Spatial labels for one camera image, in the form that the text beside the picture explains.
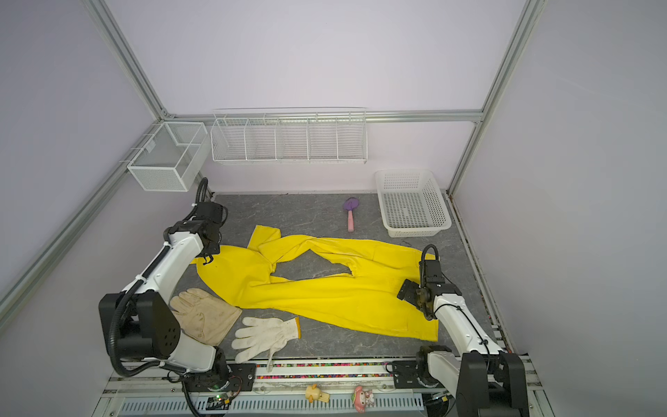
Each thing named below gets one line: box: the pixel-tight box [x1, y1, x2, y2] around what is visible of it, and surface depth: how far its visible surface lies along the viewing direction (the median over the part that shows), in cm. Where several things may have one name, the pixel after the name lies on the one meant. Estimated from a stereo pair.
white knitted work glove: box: [231, 316, 302, 373], surface depth 82 cm
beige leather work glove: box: [170, 288, 243, 346], surface depth 87 cm
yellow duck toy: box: [304, 383, 331, 404], surface depth 70 cm
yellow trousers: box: [197, 225, 439, 341], surface depth 93 cm
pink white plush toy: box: [351, 385, 375, 414], surface depth 69 cm
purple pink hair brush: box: [343, 196, 361, 233], surface depth 114 cm
